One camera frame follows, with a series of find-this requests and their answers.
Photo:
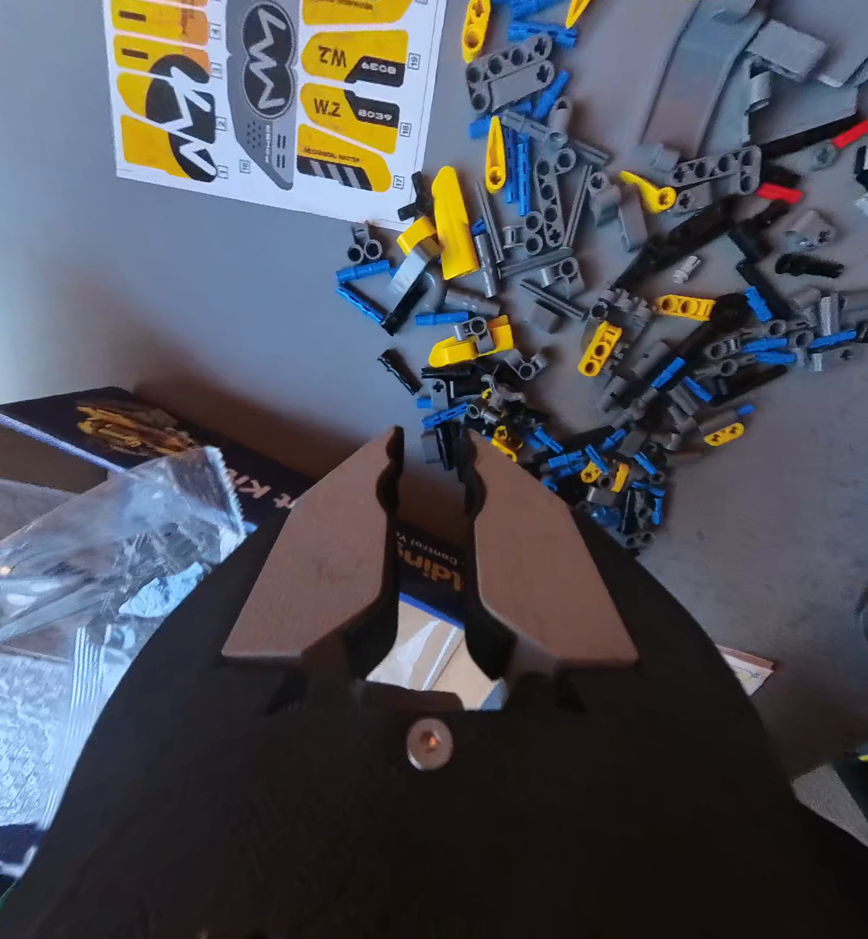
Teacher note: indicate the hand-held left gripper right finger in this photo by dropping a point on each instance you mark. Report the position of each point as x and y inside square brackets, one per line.
[551, 579]

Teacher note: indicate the crinkled plastic bag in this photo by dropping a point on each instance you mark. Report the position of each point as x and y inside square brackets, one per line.
[96, 543]

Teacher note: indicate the grey desk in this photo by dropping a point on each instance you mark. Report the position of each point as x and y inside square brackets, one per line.
[184, 293]

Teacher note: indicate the yellow sticker sheet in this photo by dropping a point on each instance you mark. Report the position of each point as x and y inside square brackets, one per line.
[272, 95]

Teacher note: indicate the dark blue kit box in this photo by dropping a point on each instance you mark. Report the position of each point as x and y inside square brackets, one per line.
[111, 433]

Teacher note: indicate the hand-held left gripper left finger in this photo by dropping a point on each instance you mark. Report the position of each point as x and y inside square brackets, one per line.
[316, 579]

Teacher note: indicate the pile of building brick parts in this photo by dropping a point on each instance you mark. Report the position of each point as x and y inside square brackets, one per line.
[551, 220]

